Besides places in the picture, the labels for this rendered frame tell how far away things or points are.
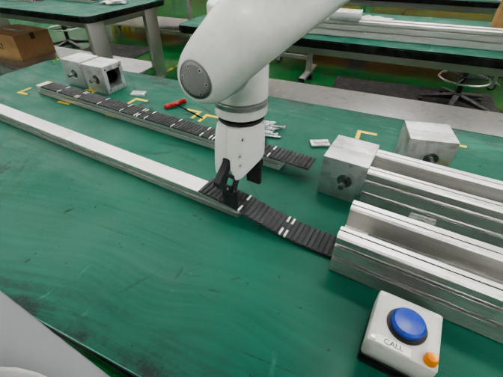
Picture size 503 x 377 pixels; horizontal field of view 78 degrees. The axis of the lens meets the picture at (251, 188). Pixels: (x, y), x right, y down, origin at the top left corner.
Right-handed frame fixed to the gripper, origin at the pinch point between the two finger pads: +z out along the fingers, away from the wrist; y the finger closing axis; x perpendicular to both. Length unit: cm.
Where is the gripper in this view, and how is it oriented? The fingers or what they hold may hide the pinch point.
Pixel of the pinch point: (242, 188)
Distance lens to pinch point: 59.8
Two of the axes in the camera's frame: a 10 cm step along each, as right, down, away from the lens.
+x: 8.7, 3.1, -3.9
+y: -5.0, 5.5, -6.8
